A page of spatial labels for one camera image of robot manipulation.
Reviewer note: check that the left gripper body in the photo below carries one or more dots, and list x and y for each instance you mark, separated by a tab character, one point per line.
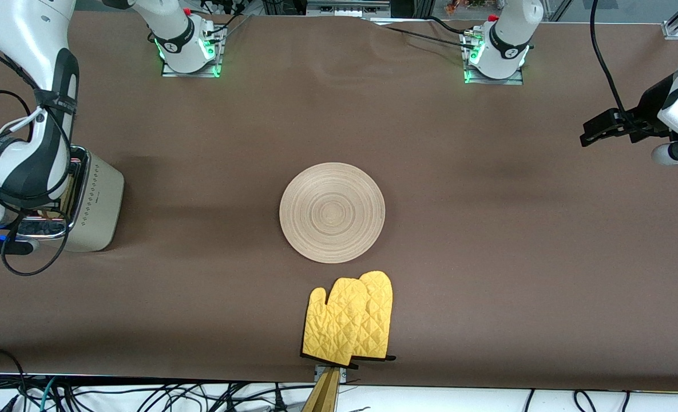
646	113

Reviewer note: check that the round wooden ringed plate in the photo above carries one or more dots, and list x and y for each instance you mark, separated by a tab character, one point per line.
332	212

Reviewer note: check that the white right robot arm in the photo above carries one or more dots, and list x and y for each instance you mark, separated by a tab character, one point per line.
30	34

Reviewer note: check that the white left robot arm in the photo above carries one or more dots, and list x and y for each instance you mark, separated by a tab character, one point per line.
507	34

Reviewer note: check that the cream chrome two-slot toaster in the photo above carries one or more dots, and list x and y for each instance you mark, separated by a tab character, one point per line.
101	197

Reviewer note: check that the yellow quilted oven mitt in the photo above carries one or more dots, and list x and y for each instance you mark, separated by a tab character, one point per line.
380	309
333	320

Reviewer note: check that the grey equipment box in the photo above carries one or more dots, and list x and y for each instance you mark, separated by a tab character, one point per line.
347	8

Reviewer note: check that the brown table cover sheet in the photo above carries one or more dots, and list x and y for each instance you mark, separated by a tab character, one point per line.
316	114

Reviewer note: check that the wooden beam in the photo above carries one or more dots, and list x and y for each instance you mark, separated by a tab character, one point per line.
324	395

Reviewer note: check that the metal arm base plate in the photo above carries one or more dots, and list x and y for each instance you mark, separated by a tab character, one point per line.
190	74
496	82

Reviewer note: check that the small metal bracket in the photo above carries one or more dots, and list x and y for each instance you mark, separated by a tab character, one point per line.
343	375

